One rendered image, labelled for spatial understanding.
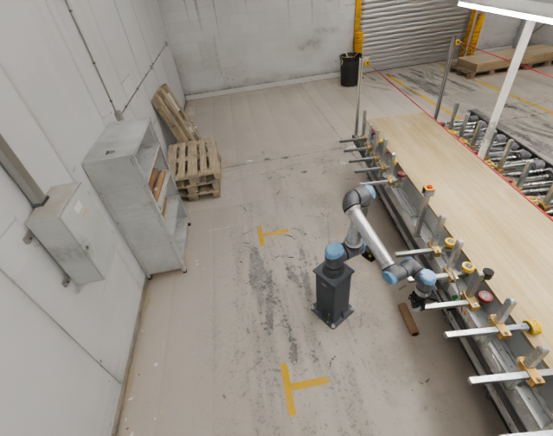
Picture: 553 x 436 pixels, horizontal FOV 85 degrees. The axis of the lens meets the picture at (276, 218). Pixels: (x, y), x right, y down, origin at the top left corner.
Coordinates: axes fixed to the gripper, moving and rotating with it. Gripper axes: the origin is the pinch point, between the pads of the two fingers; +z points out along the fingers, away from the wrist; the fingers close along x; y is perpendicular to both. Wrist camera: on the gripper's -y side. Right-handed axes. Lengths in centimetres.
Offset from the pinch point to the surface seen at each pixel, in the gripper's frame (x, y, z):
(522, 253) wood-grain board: -32, -86, -10
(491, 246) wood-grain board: -42, -70, -9
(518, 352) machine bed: 27, -55, 14
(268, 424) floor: 33, 108, 85
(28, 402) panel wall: 41, 230, -12
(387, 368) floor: 2, 8, 83
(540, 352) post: 47, -32, -31
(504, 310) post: 22.0, -32.1, -28.1
